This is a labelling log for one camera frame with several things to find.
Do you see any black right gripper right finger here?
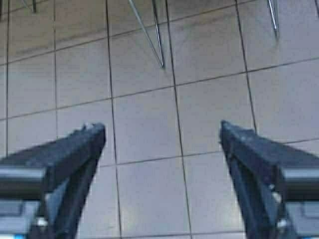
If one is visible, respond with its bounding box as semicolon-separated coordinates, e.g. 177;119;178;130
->
219;120;319;239

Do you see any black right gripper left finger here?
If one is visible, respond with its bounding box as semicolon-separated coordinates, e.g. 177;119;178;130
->
0;123;106;239

